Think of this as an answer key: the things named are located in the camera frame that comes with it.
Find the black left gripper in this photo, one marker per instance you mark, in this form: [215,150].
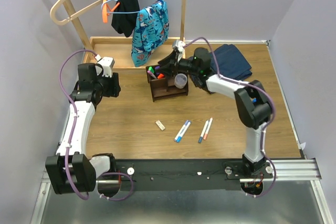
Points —
[114,89]

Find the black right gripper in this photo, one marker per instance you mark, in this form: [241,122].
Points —
[168,68]

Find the black highlighter purple cap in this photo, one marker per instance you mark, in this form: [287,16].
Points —
[157,72]

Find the black highlighter orange cap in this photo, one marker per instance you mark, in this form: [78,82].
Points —
[160,76]

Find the clear paper clip jar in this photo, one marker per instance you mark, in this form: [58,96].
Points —
[180,80]

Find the white marker magenta cap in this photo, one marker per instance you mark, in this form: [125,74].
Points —
[151,72]

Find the white marker salmon cap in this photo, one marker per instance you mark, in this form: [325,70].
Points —
[208,128]

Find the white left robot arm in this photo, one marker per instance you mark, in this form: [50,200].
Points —
[70,170]

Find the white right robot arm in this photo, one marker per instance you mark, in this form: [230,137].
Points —
[253,106]

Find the dark wooden desk organizer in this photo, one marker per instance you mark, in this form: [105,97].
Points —
[164,88]

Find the wooden clothes rack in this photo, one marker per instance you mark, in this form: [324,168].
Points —
[114,46]

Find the blue patterned shorts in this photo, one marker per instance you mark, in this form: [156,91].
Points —
[151,31]

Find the white marker lavender cap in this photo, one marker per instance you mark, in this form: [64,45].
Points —
[180,131]

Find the white eraser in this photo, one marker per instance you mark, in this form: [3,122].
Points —
[160,125]

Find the folded blue jeans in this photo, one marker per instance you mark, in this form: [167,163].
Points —
[231,62]

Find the black hanging garment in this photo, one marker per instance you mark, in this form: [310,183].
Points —
[124,23]

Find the white marker blue cap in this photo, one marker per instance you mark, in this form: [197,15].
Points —
[183,132]

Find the white marker teal cap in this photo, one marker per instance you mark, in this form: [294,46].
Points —
[203,131]

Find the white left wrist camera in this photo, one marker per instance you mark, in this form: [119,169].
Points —
[104,66]

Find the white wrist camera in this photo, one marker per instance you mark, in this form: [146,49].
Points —
[104,66]
[179,48]

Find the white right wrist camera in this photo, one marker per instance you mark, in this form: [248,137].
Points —
[179,48]

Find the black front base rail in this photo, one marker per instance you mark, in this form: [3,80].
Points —
[177,174]

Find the aluminium frame rail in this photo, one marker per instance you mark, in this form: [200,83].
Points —
[194,191]

